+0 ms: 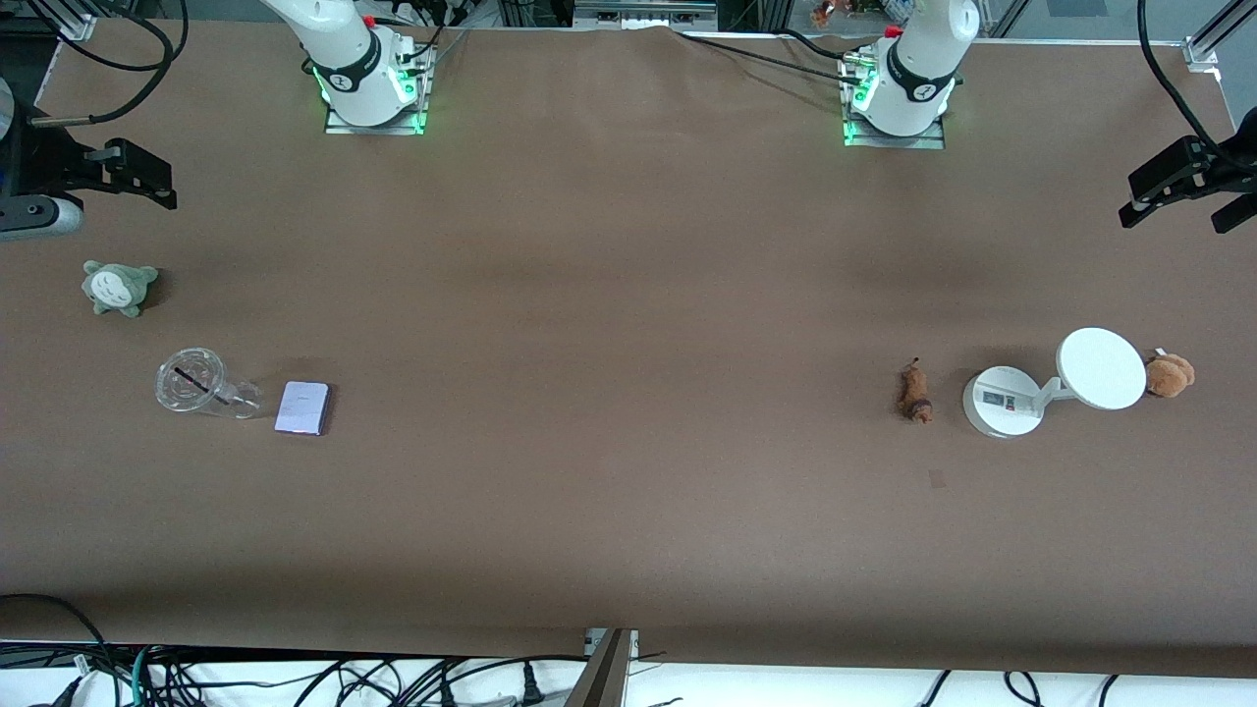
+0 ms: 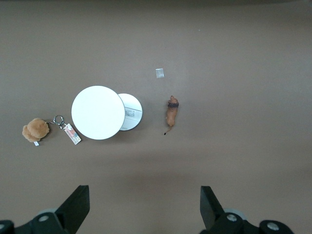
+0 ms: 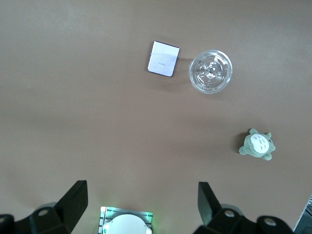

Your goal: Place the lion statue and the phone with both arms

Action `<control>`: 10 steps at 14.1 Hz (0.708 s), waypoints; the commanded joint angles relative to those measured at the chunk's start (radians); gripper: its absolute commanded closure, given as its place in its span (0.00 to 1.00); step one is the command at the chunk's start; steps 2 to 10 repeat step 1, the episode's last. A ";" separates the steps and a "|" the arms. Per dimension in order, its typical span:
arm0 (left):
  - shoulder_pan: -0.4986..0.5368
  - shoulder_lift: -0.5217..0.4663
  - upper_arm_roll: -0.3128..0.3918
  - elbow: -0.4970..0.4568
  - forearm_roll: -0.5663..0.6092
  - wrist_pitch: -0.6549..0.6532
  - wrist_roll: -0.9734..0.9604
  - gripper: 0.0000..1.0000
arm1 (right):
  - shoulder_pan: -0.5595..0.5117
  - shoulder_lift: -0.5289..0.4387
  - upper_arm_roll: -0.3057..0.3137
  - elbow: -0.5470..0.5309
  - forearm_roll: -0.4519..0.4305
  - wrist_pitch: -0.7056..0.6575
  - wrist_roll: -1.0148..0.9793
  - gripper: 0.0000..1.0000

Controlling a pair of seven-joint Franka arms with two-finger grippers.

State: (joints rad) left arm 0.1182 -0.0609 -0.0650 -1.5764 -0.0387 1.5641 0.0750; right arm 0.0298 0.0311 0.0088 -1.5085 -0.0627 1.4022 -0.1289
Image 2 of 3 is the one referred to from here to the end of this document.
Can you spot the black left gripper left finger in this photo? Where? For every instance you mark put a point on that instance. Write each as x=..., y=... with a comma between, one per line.
x=70, y=212

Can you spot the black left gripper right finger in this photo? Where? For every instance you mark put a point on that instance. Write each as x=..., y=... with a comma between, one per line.
x=214, y=214

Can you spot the brown lion statue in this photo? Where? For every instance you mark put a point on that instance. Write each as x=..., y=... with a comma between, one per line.
x=171, y=113

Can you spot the white round desk lamp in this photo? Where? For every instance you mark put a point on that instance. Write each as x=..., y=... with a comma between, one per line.
x=97, y=112

